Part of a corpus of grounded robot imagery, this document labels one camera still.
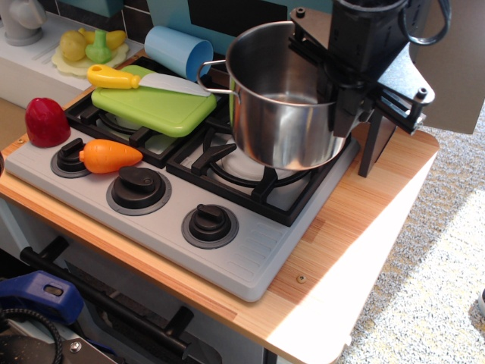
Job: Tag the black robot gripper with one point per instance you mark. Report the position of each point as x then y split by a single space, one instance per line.
364 63

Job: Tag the stainless steel pot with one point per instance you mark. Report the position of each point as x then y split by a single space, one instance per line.
276 115

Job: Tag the grey toy stove top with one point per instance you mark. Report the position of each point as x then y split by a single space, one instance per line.
245 267

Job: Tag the black right stove knob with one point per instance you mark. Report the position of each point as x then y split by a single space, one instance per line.
210 226

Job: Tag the black stove knob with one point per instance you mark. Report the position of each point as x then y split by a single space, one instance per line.
138 191
66 162
210 226

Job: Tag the black middle stove knob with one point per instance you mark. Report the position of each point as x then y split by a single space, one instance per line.
138 191

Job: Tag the black left stove knob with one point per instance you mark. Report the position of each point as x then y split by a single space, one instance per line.
66 162

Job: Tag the black right burner grate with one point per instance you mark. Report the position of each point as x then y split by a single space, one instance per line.
210 160

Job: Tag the black burner grate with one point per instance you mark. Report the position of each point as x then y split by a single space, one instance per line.
156 147
210 160

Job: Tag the teal toy microwave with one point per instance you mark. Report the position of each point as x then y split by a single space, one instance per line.
220 22

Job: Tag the light blue plastic cup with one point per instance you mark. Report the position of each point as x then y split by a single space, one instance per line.
181 53

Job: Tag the green plastic cutting board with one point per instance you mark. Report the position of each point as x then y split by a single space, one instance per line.
170 113

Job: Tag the black left burner grate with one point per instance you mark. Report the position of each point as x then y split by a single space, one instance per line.
156 147

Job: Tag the yellow toy banana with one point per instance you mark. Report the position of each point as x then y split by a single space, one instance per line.
114 39

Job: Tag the green toy broccoli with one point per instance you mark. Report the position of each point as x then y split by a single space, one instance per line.
98 51

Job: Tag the orange toy carrot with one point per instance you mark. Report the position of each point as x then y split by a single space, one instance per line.
105 156

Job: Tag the pale yellow toy plate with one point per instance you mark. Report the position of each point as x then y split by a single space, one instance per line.
80 68

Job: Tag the yellow toy potato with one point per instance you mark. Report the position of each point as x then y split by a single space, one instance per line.
73 45

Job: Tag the red toy pepper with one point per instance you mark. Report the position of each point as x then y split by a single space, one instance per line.
46 123

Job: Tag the white toy sink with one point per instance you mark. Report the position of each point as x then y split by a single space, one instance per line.
27 71

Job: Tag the grey toy faucet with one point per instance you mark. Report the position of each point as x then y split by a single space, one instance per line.
22 20

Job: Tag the blue clamp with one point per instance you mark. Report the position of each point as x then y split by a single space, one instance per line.
56 299

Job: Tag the dark brown shelf post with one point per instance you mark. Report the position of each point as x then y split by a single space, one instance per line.
379 134

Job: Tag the yellow handled toy knife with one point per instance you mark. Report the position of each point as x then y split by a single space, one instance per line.
101 75

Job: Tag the black oven door handle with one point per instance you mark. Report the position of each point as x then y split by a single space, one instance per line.
168 337

